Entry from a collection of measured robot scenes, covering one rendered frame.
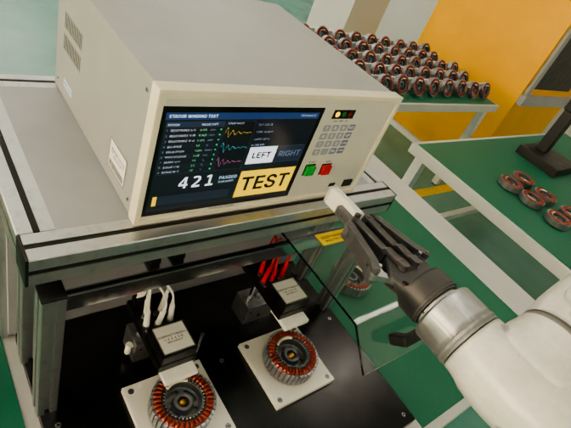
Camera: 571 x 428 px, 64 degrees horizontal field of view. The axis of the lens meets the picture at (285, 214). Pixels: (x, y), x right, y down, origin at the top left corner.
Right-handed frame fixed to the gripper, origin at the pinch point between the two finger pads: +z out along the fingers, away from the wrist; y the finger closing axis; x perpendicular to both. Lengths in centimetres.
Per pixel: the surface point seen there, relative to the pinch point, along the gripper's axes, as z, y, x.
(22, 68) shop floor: 272, 15, -118
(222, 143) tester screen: 9.4, -18.6, 6.1
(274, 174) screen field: 9.4, -7.2, -0.1
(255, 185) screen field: 9.4, -10.2, -2.0
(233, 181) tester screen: 9.4, -14.6, -0.6
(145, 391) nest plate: 1.8, -24.3, -40.0
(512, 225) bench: 12, 137, -43
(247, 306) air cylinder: 9.4, 0.4, -35.7
